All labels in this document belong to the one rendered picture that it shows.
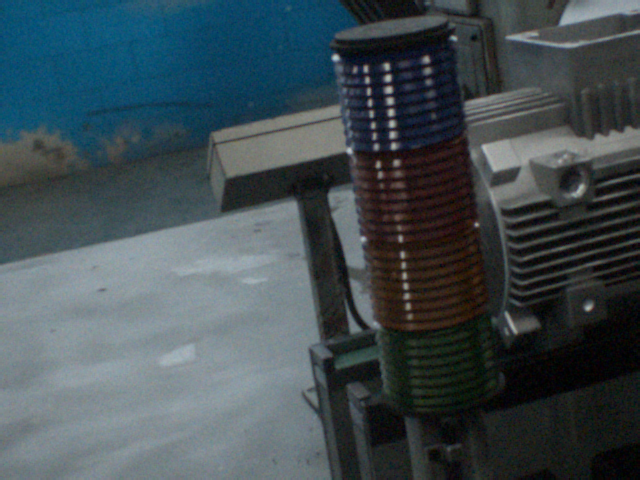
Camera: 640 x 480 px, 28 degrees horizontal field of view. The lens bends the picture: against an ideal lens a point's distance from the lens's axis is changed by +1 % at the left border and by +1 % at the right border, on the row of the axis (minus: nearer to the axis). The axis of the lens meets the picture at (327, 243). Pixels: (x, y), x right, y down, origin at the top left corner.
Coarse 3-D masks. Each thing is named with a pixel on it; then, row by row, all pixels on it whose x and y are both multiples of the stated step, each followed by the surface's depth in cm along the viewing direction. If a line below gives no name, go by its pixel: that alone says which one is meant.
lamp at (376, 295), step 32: (384, 256) 60; (416, 256) 60; (448, 256) 60; (480, 256) 61; (384, 288) 61; (416, 288) 60; (448, 288) 60; (480, 288) 62; (384, 320) 62; (416, 320) 61; (448, 320) 61
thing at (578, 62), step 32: (544, 32) 100; (576, 32) 101; (608, 32) 102; (512, 64) 99; (544, 64) 94; (576, 64) 91; (608, 64) 91; (576, 96) 91; (608, 96) 92; (576, 128) 92; (608, 128) 92
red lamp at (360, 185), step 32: (352, 160) 60; (384, 160) 59; (416, 160) 58; (448, 160) 59; (384, 192) 59; (416, 192) 59; (448, 192) 59; (384, 224) 60; (416, 224) 59; (448, 224) 60
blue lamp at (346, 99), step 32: (352, 64) 58; (384, 64) 57; (416, 64) 57; (448, 64) 58; (352, 96) 59; (384, 96) 58; (416, 96) 58; (448, 96) 59; (352, 128) 59; (384, 128) 58; (416, 128) 58; (448, 128) 59
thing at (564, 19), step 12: (576, 0) 135; (588, 0) 132; (600, 0) 130; (612, 0) 128; (624, 0) 126; (636, 0) 124; (564, 12) 137; (576, 12) 134; (588, 12) 131; (600, 12) 129; (612, 12) 127; (564, 24) 136
